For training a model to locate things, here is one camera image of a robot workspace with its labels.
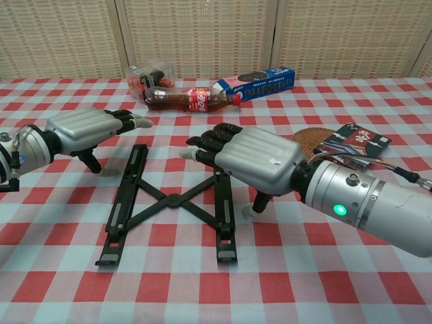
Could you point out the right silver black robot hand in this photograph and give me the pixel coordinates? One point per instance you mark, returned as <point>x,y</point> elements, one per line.
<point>260,158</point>

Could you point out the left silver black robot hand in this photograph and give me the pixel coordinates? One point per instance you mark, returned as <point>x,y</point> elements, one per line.
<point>81,128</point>

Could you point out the black folding laptop stand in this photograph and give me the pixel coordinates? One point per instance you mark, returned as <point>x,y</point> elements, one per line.
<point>173,200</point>

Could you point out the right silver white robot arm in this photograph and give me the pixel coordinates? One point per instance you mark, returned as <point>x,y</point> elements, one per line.
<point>371,202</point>

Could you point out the red white checkered tablecloth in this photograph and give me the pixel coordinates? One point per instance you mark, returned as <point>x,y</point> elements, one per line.
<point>303,270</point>

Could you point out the round woven brown coaster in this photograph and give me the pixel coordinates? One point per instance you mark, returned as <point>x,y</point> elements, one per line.
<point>308,140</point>

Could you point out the blue pink cookie box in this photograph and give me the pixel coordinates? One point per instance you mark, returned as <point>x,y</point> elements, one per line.
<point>266,86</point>

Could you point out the clear plastic snack pack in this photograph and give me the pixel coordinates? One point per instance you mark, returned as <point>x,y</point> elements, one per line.
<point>138,82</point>

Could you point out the woven bamboo screen panel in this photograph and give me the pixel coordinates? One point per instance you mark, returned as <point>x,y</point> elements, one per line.
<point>199,33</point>
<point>60,37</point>
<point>347,37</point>
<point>426,64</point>

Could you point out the cola bottle with red label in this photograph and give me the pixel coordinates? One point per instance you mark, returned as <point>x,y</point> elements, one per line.
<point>175,99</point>

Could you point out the dark snack packet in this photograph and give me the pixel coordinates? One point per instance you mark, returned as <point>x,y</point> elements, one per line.
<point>364,141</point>

